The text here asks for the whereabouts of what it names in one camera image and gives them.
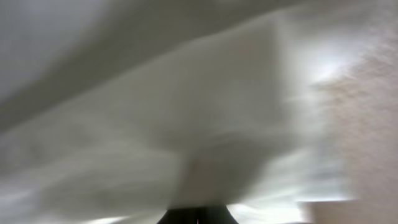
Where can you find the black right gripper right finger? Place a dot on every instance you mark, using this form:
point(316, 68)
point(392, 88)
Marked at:
point(215, 215)

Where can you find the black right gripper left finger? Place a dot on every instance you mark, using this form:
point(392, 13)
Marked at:
point(180, 216)

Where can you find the white t-shirt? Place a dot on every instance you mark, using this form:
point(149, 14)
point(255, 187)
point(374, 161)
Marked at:
point(117, 111)

